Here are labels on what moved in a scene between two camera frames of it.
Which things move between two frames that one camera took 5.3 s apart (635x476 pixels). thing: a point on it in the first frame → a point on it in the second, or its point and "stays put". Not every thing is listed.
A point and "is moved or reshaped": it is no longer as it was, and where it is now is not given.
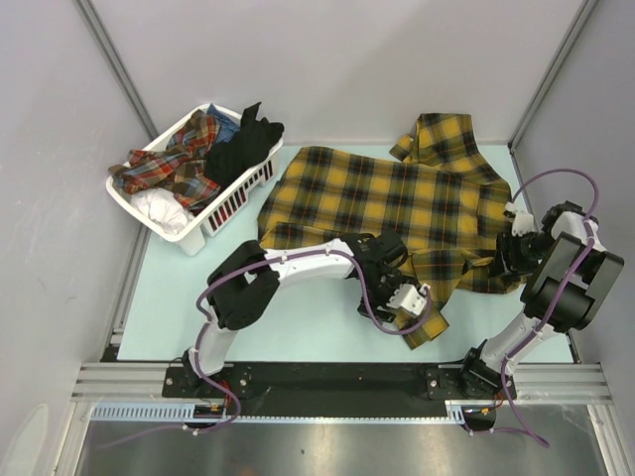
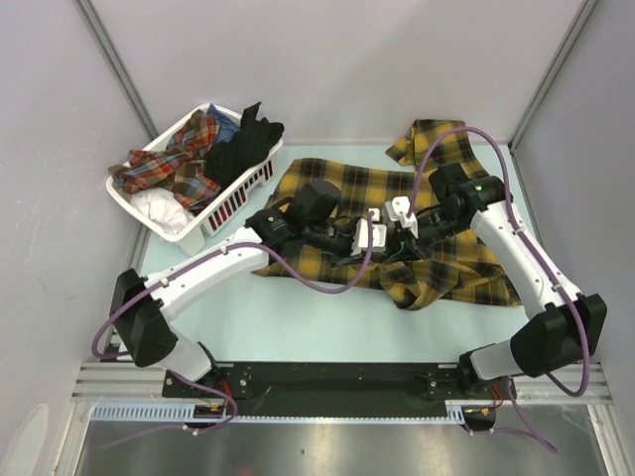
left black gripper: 397,281 → 345,257
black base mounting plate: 340,390 stays put
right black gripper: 502,266 → 403,247
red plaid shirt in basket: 183,166 stays put
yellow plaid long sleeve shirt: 435,196 is moved or reshaped
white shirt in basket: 163,206 stays put
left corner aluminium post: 97,28 stays put
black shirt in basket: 253,143 stays put
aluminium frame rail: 537,382 stays put
